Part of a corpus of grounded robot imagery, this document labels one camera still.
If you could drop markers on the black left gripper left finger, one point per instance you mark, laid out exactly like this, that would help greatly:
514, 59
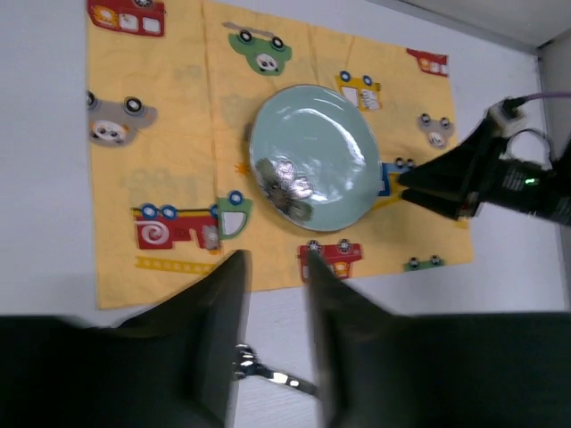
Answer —
170, 366

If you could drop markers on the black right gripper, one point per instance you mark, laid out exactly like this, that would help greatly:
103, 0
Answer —
483, 168

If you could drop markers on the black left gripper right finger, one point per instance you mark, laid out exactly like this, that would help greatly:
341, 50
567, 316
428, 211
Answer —
379, 369

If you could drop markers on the green floral ceramic plate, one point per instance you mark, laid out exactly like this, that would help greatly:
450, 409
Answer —
315, 158

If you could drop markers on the yellow car-print cloth placemat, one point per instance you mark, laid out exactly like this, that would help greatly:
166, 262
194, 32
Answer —
173, 87

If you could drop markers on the silver spoon patterned handle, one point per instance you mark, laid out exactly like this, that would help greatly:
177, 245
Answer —
247, 364

